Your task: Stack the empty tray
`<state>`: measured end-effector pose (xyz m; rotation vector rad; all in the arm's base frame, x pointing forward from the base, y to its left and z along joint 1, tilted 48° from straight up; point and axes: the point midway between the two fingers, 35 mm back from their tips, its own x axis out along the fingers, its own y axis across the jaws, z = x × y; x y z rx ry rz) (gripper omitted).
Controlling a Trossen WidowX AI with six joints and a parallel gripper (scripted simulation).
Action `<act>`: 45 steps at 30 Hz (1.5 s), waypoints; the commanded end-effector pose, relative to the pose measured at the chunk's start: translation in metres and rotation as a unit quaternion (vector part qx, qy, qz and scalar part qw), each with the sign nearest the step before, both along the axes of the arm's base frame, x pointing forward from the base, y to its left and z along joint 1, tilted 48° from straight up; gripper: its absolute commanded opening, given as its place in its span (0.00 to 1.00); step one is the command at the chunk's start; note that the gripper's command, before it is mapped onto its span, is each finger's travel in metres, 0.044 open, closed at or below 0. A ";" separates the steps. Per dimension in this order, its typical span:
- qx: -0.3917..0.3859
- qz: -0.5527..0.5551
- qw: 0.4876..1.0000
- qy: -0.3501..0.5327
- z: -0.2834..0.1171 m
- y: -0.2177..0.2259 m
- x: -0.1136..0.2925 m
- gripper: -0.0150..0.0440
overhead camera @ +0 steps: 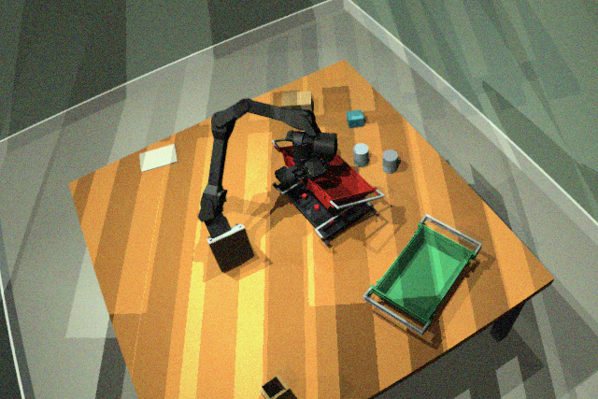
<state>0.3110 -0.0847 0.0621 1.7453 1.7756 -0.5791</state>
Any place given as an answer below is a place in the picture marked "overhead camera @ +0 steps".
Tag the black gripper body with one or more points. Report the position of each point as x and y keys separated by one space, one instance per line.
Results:
x=286 y=176

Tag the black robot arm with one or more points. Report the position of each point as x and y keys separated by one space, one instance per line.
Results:
x=222 y=124

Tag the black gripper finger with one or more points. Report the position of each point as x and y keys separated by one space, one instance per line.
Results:
x=303 y=178

